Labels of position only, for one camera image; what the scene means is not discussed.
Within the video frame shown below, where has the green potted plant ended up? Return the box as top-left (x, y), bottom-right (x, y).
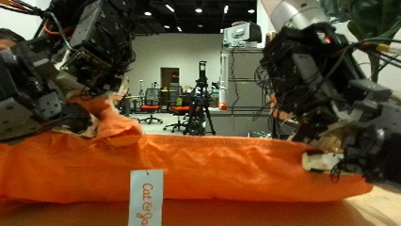
top-left (319, 0), bottom-right (401, 84)

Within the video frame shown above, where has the orange shirt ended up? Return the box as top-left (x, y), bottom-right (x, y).
top-left (0, 93), bottom-right (373, 226)

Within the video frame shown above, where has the black tripod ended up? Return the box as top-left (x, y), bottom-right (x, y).
top-left (181, 60), bottom-right (217, 137)

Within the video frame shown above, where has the grey box device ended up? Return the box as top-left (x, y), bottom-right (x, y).
top-left (221, 21), bottom-right (264, 49)

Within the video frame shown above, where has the grey filing cabinet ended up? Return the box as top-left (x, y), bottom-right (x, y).
top-left (221, 46), bottom-right (273, 109)

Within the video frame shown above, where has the long office desk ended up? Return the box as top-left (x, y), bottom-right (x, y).
top-left (123, 94), bottom-right (141, 117)

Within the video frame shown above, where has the brown door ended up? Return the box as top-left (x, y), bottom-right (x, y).
top-left (160, 67), bottom-right (180, 90)

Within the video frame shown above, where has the orange office chair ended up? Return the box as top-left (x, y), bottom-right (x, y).
top-left (137, 88), bottom-right (163, 125)
top-left (161, 86), bottom-right (192, 133)

